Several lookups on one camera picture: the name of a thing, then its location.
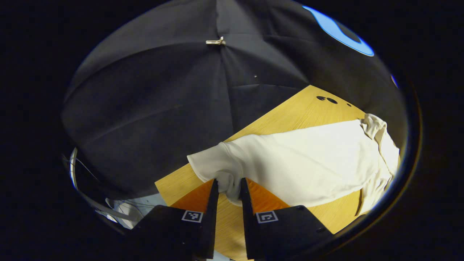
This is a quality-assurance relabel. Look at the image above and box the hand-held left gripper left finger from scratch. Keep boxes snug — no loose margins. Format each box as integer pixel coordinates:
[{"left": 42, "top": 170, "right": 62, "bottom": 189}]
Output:
[{"left": 125, "top": 178, "right": 220, "bottom": 261}]

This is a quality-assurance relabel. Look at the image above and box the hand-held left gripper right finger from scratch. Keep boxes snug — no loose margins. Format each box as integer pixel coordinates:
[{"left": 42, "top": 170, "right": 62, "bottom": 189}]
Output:
[{"left": 241, "top": 178, "right": 334, "bottom": 261}]

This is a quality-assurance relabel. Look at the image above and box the white t-shirt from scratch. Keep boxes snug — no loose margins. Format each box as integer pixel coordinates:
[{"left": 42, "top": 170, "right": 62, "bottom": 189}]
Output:
[{"left": 187, "top": 113, "right": 400, "bottom": 214}]

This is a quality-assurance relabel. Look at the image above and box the black backdrop cloth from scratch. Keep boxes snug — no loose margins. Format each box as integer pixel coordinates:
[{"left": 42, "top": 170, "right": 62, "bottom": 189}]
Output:
[{"left": 61, "top": 0, "right": 408, "bottom": 200}]

